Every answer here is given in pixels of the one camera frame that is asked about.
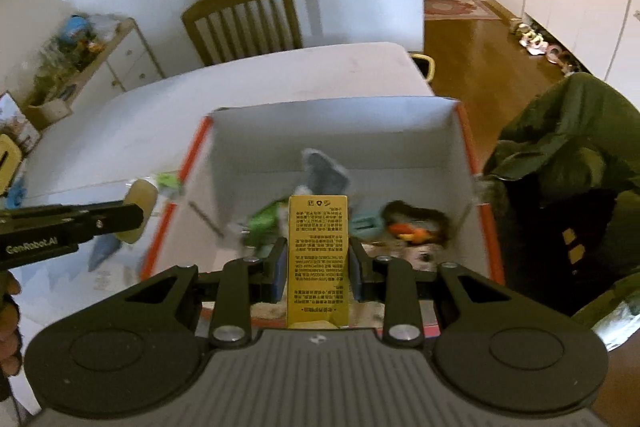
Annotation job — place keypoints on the person's left hand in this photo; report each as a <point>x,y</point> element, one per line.
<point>10,332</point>

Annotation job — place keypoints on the black leather chair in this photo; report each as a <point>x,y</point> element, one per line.
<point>520,257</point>

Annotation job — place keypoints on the small cardboard box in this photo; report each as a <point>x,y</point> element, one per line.
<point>50,112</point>

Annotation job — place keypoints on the green packet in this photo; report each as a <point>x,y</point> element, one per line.
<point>267,216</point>

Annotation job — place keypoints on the white cardboard box red edges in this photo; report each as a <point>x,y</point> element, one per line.
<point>350,137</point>

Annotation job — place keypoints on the pale crinkled bag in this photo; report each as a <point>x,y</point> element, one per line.
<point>610,312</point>

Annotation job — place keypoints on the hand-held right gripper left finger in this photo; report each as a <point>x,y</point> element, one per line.
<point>280,269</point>

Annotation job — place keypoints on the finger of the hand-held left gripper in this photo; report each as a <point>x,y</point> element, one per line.
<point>120,218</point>

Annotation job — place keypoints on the white wooden sideboard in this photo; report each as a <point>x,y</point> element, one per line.
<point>130,57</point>

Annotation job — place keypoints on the green wrapped item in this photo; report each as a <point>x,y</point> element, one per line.
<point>167,184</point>

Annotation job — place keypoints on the dark green jacket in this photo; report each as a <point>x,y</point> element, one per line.
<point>575,137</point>

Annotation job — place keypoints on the black chair with yellow rim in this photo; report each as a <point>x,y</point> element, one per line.
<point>424,66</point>

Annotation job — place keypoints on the beige sponge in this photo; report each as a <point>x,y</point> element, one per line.
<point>145,202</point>

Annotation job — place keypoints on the blue grey cloth item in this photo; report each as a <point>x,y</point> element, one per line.
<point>325,172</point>

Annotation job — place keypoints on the row of shoes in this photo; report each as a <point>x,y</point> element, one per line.
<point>540,44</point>

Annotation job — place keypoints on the blue globe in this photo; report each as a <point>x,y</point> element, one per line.
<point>78,27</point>

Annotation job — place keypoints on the clear plastic bag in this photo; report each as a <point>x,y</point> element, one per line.
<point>106,28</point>

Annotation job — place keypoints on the patterned pink rug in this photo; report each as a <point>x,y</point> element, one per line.
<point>460,6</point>

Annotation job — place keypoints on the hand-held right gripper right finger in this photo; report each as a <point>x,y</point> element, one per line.
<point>354,272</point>

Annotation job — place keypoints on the yellow object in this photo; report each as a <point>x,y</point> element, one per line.
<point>9,162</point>

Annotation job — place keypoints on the striped tiger plush toy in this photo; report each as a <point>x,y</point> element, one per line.
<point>425,212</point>

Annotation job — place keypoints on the teal plastic item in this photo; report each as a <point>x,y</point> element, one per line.
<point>367,224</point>

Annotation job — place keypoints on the small blue item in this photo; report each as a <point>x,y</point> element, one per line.
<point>17,196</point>

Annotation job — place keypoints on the yellow printed box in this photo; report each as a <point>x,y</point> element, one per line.
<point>317,257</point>

